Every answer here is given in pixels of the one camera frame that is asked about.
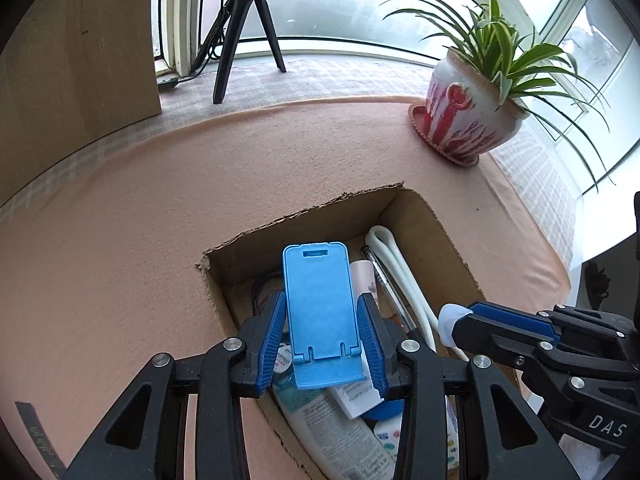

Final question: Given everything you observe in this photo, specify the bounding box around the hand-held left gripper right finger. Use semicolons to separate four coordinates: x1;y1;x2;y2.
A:
356;292;581;480

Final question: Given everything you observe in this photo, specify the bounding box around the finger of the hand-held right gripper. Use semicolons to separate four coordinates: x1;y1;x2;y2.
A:
452;311;556;372
470;301;640;339

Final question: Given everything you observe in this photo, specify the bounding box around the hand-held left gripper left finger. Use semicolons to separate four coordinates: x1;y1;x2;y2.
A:
62;289;288;480

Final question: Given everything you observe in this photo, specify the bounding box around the white wall charger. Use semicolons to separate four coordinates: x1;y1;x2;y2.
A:
331;360;388;420

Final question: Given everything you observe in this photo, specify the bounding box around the clear black pen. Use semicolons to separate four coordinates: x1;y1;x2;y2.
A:
360;245;422;341

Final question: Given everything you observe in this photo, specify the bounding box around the blue folding phone stand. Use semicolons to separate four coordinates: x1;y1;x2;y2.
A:
281;241;367;391

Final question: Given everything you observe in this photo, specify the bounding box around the white blue-capped lotion tube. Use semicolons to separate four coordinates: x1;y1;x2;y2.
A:
272;375;396;480

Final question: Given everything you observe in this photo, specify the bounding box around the dotted white tissue pack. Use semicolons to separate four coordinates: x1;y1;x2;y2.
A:
372;395;460;473

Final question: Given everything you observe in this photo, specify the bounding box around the cardboard box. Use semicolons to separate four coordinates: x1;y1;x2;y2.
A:
195;183;523;480

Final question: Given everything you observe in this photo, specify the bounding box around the red white pot saucer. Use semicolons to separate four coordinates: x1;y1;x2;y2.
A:
407;102;482;167

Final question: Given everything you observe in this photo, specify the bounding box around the black printed card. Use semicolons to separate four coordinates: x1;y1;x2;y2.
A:
14;400;68;480

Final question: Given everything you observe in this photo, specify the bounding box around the green spider plant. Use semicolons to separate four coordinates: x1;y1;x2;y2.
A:
380;0;616;193

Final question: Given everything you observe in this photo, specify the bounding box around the black tripod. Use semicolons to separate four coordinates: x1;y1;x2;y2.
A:
212;0;287;106

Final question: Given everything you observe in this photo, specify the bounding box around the wooden board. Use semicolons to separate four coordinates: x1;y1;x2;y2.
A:
0;0;163;206

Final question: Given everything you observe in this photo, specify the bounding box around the white cable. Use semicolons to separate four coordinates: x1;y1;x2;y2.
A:
366;225;471;363

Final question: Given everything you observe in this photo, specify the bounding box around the black cable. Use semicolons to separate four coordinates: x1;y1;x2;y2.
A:
156;0;236;92

